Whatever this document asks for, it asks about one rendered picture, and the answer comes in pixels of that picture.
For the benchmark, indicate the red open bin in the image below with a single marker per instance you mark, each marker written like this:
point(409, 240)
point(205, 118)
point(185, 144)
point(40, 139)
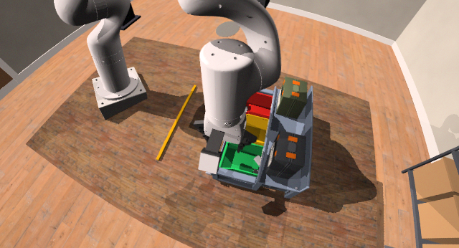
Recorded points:
point(259, 103)

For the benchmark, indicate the grey metal shelf rack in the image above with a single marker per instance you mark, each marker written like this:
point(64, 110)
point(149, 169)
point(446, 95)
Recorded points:
point(301, 126)

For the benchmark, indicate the yellow open bin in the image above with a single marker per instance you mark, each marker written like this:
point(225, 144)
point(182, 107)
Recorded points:
point(257, 126)

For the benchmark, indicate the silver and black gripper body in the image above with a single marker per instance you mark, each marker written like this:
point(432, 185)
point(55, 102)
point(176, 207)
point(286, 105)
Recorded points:
point(233, 134)

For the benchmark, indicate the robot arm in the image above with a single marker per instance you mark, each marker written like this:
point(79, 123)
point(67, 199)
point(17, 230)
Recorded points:
point(230, 73)

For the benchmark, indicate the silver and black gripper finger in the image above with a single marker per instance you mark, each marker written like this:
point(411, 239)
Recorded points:
point(199, 125)
point(247, 140)

